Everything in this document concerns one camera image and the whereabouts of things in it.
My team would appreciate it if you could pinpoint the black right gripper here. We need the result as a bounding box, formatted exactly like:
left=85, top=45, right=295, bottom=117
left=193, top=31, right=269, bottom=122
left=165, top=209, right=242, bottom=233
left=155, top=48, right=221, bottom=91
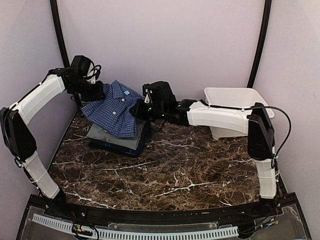
left=129, top=97, right=167, bottom=123

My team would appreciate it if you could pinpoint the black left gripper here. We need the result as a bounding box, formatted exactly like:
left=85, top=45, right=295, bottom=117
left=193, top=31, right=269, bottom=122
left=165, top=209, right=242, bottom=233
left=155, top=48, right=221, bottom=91
left=69, top=76, right=106, bottom=102

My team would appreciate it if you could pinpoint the blue checked long sleeve shirt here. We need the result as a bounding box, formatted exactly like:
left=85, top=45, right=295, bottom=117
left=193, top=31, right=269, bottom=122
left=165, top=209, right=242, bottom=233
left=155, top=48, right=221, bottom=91
left=82, top=80, right=144, bottom=138

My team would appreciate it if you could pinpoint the grey shirt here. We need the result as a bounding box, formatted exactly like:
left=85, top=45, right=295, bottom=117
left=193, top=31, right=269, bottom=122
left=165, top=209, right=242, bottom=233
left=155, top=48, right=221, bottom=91
left=86, top=121, right=147, bottom=150

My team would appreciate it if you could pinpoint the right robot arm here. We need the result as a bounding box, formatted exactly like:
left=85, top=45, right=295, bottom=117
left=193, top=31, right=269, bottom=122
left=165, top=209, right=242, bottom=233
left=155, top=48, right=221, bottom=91
left=129, top=98, right=282, bottom=217

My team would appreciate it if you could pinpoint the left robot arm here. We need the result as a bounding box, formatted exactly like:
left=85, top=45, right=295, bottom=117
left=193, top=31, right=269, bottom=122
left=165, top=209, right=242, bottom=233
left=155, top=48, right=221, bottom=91
left=0, top=67, right=105, bottom=218

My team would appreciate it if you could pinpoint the white plastic basket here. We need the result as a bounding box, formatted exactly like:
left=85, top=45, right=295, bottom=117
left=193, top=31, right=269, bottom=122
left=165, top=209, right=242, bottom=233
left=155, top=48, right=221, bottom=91
left=204, top=87, right=268, bottom=140

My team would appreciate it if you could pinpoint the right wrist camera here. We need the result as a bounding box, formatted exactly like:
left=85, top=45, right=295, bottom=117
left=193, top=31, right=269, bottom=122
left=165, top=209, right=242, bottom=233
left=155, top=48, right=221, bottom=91
left=142, top=81, right=177, bottom=111

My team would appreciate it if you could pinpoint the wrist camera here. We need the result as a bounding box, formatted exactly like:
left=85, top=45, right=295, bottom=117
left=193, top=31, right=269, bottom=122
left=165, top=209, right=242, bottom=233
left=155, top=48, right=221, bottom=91
left=142, top=81, right=177, bottom=111
left=71, top=55, right=102, bottom=84

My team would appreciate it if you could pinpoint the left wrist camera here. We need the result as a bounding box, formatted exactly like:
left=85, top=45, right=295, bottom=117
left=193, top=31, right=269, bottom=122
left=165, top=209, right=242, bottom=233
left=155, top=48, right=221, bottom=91
left=71, top=55, right=102, bottom=84

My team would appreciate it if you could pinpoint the black front rail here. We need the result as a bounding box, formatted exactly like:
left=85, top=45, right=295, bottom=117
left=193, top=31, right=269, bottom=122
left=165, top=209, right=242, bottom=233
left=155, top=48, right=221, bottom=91
left=29, top=194, right=296, bottom=227

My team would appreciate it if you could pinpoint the white slotted cable duct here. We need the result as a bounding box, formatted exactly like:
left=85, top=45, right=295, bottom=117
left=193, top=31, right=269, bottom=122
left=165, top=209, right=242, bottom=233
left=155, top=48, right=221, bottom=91
left=32, top=213, right=239, bottom=240

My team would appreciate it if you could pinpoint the right black frame post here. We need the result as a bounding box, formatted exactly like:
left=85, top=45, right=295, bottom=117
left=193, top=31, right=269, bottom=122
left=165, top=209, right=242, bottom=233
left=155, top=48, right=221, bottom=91
left=246, top=0, right=272, bottom=89

